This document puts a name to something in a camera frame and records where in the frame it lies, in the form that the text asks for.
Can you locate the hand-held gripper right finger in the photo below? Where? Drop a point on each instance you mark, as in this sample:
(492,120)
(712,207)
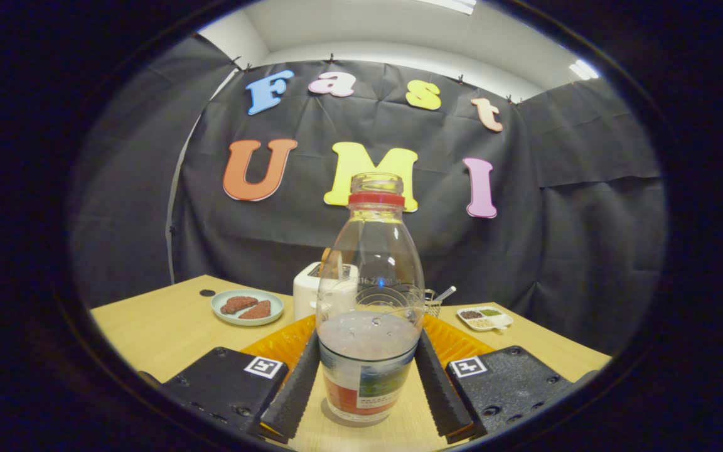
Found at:
(440,392)

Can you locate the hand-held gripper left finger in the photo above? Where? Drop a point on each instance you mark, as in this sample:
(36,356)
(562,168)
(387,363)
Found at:
(295,392)

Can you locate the clear plastic juice bottle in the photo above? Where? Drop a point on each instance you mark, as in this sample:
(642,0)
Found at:
(368,282)

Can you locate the white divided seed dish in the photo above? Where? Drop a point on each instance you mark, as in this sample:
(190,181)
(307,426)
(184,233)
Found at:
(484,318)

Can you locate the red food piece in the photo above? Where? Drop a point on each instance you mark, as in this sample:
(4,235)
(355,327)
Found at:
(238,304)
(257,311)

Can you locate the white toaster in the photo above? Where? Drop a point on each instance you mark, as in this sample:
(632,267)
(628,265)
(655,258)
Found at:
(305,295)

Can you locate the pale green plate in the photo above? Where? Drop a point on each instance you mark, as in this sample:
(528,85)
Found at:
(220,312)

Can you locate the brown toast slice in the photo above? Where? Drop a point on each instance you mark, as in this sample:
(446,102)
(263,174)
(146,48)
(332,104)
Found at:
(324,256)

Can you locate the wooden table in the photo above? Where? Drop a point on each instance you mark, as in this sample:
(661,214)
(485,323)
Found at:
(167,333)

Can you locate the black backdrop cloth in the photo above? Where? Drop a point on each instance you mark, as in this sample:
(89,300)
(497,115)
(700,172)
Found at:
(562,251)

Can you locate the small ceiling light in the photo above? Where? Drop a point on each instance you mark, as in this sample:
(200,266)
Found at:
(583,69)

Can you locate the long ceiling light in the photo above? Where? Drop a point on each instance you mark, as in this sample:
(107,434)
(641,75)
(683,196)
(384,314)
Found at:
(452,5)

